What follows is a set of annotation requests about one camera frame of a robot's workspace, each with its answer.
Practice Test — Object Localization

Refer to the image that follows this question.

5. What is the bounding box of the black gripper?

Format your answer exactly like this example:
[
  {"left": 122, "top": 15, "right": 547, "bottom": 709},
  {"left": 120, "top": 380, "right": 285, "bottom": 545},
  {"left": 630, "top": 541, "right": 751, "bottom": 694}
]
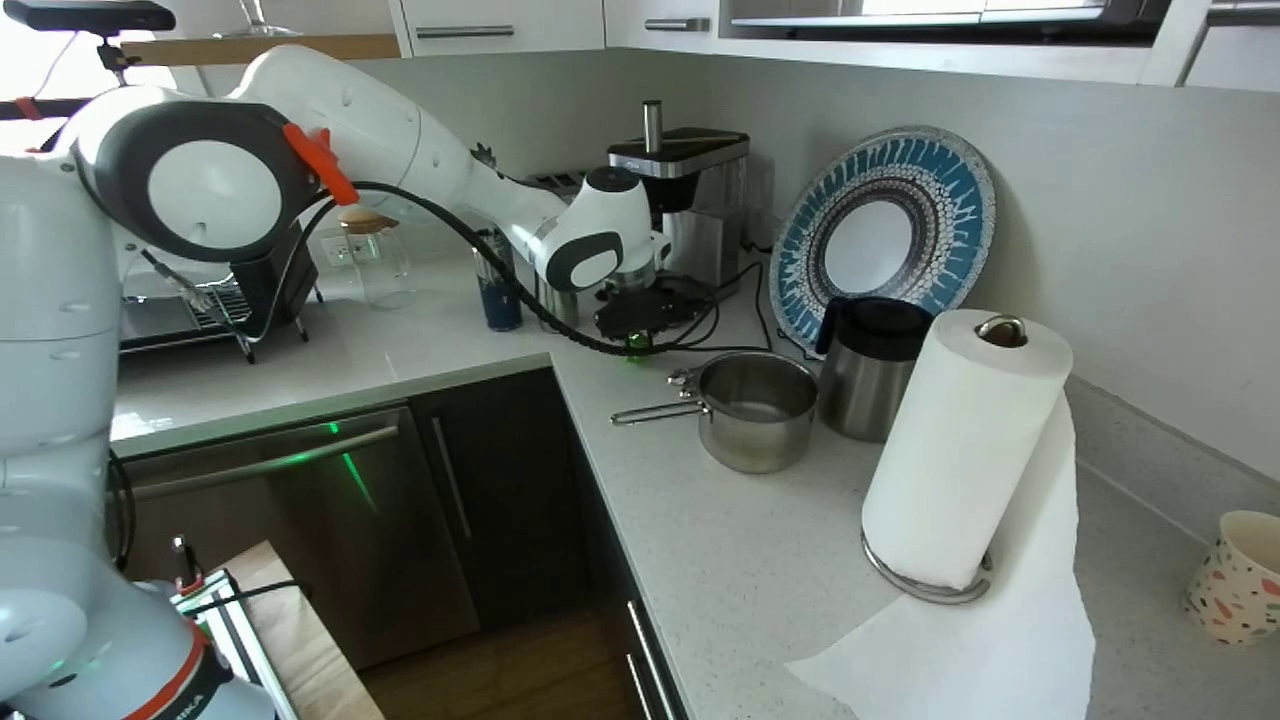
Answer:
[{"left": 594, "top": 290, "right": 697, "bottom": 341}]

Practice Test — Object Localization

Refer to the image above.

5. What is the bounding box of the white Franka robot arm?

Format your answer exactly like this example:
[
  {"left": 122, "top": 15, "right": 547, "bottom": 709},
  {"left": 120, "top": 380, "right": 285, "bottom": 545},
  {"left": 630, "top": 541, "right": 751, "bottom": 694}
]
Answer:
[{"left": 0, "top": 44, "right": 664, "bottom": 720}]

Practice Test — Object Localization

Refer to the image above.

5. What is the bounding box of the small steel pot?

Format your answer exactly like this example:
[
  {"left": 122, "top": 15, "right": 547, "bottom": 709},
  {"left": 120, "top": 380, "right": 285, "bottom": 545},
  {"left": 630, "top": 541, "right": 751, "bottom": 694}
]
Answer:
[{"left": 617, "top": 355, "right": 815, "bottom": 476}]

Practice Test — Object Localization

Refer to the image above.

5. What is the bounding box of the black steel coffee machine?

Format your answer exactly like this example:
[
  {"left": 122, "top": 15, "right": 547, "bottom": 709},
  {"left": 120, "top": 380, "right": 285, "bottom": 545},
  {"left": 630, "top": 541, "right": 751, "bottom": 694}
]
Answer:
[{"left": 608, "top": 101, "right": 749, "bottom": 290}]

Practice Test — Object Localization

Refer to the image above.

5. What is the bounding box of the dark lower cabinet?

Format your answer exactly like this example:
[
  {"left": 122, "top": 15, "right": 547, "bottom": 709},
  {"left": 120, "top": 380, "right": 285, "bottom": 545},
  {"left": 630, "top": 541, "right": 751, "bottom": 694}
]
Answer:
[{"left": 410, "top": 369, "right": 689, "bottom": 720}]

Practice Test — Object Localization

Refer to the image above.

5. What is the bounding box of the blue white decorative plate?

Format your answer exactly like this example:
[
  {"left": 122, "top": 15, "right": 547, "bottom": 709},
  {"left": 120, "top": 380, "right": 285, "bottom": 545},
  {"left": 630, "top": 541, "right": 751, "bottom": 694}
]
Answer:
[{"left": 762, "top": 127, "right": 994, "bottom": 355}]

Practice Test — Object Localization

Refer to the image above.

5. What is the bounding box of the steel dishwasher front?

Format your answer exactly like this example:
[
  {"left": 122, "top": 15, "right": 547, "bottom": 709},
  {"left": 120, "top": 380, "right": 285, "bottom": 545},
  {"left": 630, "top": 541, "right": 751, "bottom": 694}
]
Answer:
[{"left": 122, "top": 410, "right": 478, "bottom": 667}]

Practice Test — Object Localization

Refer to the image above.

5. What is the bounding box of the dish drying rack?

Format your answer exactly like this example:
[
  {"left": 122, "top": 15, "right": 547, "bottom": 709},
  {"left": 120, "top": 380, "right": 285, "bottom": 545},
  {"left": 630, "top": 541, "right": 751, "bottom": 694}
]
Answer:
[{"left": 116, "top": 244, "right": 314, "bottom": 360}]

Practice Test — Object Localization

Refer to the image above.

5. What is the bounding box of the paper towel roll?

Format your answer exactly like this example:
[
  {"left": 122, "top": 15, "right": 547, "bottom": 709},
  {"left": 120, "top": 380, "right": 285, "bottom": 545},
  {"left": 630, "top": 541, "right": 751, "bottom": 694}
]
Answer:
[{"left": 792, "top": 307, "right": 1095, "bottom": 720}]

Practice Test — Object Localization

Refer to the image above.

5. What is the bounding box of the dotted paper cup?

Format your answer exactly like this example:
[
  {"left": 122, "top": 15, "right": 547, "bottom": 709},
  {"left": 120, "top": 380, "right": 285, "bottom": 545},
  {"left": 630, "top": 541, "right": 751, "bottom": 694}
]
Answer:
[{"left": 1186, "top": 513, "right": 1280, "bottom": 644}]

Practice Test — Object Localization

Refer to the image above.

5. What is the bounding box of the black power cable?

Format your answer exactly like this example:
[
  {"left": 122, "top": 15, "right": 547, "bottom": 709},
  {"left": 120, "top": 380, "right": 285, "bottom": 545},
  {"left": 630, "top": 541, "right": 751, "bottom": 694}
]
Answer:
[{"left": 637, "top": 244, "right": 778, "bottom": 360}]

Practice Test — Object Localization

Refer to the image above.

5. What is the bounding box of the black camera on stand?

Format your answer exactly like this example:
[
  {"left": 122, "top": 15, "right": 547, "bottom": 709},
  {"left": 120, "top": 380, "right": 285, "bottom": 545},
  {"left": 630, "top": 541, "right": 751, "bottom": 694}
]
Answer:
[{"left": 4, "top": 0, "right": 174, "bottom": 72}]

